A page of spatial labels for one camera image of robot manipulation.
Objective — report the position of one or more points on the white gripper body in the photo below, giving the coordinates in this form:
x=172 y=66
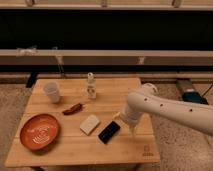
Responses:
x=130 y=117

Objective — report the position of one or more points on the black eraser block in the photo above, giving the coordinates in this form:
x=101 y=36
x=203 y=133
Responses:
x=108 y=132

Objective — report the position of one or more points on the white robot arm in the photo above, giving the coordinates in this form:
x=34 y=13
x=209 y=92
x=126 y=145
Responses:
x=146 y=100

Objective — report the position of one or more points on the orange ceramic plate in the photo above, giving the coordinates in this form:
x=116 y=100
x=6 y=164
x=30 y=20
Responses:
x=39 y=131

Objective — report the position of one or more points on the white sponge block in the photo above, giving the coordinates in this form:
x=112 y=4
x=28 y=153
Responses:
x=89 y=124

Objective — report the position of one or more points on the small white spray bottle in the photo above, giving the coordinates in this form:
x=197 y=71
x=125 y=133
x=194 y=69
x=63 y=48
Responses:
x=91 y=85

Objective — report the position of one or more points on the red chili pepper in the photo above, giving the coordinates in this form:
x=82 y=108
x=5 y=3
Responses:
x=74 y=109

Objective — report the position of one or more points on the wooden table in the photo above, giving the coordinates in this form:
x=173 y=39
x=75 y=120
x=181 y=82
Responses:
x=73 y=146

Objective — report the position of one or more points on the blue box on floor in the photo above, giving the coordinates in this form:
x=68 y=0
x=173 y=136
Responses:
x=194 y=97

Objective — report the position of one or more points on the black table leg bracket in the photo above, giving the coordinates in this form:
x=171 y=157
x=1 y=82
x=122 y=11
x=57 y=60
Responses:
x=32 y=79

